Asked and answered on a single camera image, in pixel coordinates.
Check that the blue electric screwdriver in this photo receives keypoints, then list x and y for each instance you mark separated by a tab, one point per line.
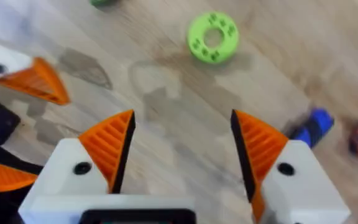
317	126

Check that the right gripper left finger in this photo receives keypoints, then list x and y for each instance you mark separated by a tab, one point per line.
104	149

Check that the green toy vegetable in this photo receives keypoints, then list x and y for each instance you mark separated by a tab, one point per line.
101	2

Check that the green disc with holes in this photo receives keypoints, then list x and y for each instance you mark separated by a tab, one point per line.
197	40

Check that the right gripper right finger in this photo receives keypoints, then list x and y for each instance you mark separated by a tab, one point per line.
291	186

